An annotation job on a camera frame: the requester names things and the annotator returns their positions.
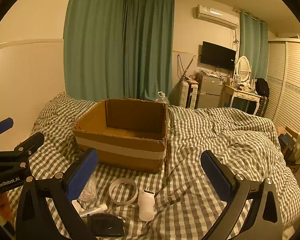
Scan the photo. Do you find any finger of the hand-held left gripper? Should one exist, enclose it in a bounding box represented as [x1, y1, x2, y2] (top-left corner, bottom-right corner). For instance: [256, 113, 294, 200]
[0, 117, 14, 145]
[0, 132, 45, 170]

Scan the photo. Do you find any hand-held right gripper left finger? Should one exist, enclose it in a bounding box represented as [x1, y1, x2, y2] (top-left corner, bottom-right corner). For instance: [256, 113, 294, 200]
[15, 148, 99, 240]

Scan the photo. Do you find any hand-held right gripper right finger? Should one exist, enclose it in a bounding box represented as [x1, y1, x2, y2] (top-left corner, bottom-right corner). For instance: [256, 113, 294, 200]
[200, 150, 283, 240]

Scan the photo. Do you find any white squeeze tube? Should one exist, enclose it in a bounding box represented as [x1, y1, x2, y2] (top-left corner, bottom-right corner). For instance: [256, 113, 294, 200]
[79, 203, 108, 218]

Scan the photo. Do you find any white tape ring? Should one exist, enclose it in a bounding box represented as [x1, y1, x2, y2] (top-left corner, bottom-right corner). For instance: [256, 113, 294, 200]
[108, 177, 138, 205]

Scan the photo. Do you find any brown cardboard box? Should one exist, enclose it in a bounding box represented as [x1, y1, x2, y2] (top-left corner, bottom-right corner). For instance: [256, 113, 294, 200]
[72, 98, 169, 174]

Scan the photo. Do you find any black case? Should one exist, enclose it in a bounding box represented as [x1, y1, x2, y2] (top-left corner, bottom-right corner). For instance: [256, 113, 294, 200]
[86, 213, 125, 238]

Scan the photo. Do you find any white lint shaver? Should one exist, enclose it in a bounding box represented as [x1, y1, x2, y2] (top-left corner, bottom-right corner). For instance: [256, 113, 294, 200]
[137, 189, 155, 222]

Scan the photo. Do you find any person's left hand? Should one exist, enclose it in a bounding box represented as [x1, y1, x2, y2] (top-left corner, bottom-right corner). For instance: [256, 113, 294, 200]
[0, 194, 14, 228]

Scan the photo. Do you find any grey checked blanket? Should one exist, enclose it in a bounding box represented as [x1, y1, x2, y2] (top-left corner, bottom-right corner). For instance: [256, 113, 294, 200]
[5, 92, 300, 240]

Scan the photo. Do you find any wooden chair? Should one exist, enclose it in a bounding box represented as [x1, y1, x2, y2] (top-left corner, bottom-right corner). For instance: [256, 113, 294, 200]
[277, 126, 300, 173]

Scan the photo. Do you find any dark suitcase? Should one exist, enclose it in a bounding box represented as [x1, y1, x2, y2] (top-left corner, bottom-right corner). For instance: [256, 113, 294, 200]
[255, 95, 269, 117]

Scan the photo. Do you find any white dressing table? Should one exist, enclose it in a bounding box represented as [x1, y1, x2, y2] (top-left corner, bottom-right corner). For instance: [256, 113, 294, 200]
[219, 84, 263, 115]

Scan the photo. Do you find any white ribbed suitcase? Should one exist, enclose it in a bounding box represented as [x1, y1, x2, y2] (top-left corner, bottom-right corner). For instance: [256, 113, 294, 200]
[178, 81, 199, 109]

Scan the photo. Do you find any grey small fridge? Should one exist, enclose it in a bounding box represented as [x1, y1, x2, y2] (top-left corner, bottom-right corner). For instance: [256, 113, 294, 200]
[197, 72, 224, 109]

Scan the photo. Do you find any clear water jug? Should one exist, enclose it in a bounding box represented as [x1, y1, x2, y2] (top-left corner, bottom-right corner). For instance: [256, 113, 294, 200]
[155, 92, 170, 105]

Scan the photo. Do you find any black backpack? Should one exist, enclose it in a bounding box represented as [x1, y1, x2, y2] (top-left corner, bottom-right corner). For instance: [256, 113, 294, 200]
[255, 78, 270, 97]

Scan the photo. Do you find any mop stick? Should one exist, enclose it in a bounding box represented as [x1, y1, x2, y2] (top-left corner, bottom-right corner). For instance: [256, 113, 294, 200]
[170, 56, 195, 100]

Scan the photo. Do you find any white oval mirror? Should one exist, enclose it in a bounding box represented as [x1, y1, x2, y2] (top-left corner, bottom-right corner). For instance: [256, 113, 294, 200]
[234, 56, 252, 83]

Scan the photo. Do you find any teal curtain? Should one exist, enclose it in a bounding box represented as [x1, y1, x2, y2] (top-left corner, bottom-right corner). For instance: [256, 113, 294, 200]
[63, 0, 128, 103]
[240, 10, 268, 83]
[124, 0, 175, 105]

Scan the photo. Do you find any white louvred wardrobe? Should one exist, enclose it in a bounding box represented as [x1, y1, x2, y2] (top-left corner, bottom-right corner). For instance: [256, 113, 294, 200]
[264, 38, 300, 133]

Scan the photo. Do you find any white air conditioner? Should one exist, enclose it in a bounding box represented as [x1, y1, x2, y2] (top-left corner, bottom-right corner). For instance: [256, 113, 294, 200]
[196, 4, 240, 29]

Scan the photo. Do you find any black wall television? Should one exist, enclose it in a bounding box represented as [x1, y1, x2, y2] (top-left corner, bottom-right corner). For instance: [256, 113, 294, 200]
[200, 41, 237, 71]

